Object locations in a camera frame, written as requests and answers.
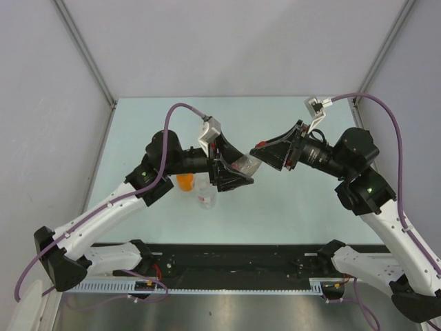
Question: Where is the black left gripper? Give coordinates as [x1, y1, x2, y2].
[163, 131, 254, 192]

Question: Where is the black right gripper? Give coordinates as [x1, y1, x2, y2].
[250, 119, 352, 180]

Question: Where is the red label clear bottle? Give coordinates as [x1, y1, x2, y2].
[232, 154, 262, 177]

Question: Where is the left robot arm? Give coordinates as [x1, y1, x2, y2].
[34, 130, 254, 292]

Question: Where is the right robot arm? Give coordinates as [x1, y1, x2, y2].
[250, 121, 440, 323]

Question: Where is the clear water bottle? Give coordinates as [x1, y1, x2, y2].
[195, 174, 217, 210]

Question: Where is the orange juice bottle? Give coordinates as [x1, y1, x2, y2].
[176, 174, 194, 192]

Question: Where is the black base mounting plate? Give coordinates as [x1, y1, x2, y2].
[141, 243, 353, 289]

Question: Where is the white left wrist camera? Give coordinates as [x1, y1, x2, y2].
[198, 117, 221, 156]

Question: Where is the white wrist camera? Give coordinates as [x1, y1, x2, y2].
[198, 117, 221, 156]
[304, 97, 333, 134]

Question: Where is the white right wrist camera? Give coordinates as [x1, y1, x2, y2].
[304, 97, 333, 134]

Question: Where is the right aluminium frame post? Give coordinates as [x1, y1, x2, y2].
[353, 0, 418, 104]

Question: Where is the aluminium frame post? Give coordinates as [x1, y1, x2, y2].
[50, 0, 116, 110]
[353, 0, 418, 104]

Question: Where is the white slotted cable duct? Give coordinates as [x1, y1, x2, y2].
[67, 278, 345, 297]

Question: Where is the left aluminium frame post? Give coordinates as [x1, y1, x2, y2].
[50, 0, 116, 110]

